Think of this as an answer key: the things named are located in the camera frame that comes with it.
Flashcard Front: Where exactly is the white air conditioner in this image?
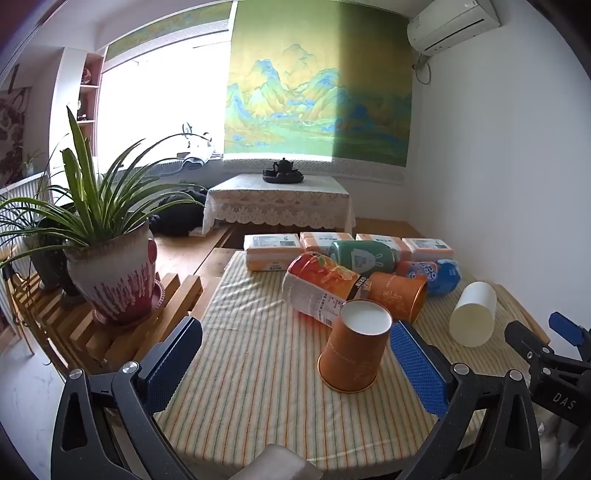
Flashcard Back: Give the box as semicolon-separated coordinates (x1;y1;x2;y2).
406;0;502;57

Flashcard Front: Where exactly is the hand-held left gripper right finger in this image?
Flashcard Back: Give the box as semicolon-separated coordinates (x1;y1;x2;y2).
390;320;550;480

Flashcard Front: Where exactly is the blue snack packet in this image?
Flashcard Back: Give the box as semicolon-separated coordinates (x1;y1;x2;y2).
396;259;462;297

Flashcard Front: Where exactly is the orange juice bottle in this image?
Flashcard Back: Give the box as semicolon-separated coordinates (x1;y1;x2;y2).
281;251;370;328

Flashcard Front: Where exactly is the landscape painting wall hanging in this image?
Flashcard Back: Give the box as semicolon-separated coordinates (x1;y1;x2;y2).
224;0;414;169

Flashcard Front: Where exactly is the striped tablecloth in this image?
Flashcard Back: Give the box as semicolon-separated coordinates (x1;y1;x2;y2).
154;249;513;467

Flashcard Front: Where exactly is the green can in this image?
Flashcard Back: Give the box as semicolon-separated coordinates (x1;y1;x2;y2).
327;240;402;274

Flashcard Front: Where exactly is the orange paper cup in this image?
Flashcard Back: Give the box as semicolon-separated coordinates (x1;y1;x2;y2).
355;271;429;324
318;299;394;392

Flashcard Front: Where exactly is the white shelf unit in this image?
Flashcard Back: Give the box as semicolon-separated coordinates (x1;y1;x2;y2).
76;53;105;160

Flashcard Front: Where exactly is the wooden slatted plant stand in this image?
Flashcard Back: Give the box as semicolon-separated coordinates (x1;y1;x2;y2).
4;268;204;374

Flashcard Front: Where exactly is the spider plant in white pot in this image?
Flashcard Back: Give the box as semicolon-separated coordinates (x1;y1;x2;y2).
0;106;218;326

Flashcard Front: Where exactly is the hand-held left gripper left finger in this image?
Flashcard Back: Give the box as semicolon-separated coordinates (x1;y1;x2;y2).
51;316;204;480

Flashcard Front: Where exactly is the air conditioner cable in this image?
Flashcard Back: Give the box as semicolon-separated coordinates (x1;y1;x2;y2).
413;51;433;86

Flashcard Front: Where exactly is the white paper cup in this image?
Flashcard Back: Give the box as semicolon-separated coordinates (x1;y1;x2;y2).
449;281;498;348

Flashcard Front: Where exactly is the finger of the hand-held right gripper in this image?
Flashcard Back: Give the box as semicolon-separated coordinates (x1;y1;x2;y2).
549;312;591;365
505;320;555;370

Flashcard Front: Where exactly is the black cloth bundle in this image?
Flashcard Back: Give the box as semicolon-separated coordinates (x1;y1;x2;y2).
148;187;208;237

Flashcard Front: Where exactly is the plant in dark green pot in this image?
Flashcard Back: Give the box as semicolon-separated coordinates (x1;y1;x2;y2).
0;185;88;296

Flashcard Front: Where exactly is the landscape print roller blind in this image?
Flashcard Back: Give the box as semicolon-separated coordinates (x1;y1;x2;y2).
104;4;234;61

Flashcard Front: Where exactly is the small table with lace cloth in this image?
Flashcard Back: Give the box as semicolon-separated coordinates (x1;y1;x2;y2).
202;174;356;236

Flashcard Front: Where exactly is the dark floral wall poster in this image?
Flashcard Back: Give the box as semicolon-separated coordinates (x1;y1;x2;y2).
0;85;33;185

